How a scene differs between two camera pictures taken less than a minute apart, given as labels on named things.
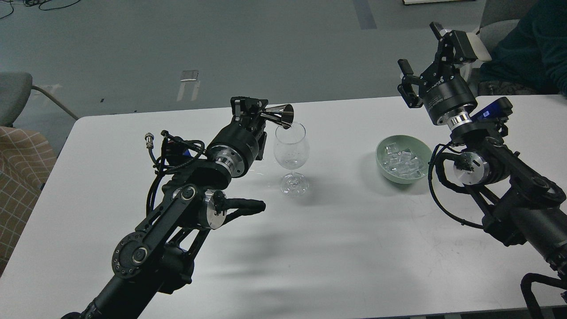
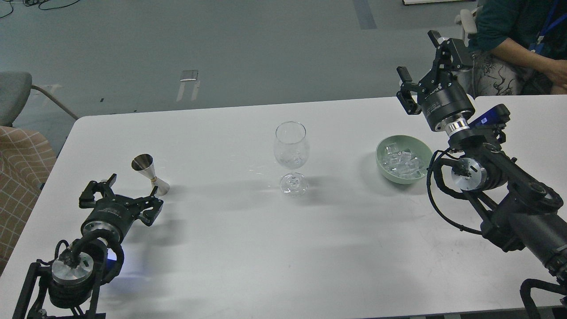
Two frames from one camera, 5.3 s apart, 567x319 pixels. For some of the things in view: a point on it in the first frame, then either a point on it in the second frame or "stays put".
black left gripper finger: (245, 110) -> (87, 200)
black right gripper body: (449, 96) stays put
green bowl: (403, 159) stays put
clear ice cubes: (401, 163) stays put
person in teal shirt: (532, 60) stays put
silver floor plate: (189, 75) stays put
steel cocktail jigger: (283, 114) -> (144, 163)
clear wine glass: (291, 150) stays put
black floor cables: (31, 3) stays put
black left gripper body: (236, 147) -> (113, 213)
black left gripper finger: (262, 141) -> (150, 207)
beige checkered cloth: (26, 160) stays put
